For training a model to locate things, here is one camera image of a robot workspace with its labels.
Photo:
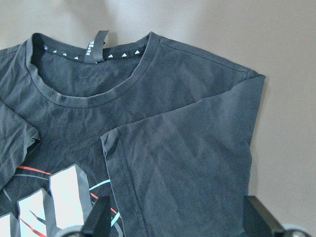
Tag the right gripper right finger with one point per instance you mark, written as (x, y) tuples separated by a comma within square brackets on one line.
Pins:
[(258, 221)]

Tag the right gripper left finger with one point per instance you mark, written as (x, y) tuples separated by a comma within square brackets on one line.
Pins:
[(98, 223)]

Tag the black t-shirt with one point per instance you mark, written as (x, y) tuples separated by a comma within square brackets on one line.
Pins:
[(160, 127)]

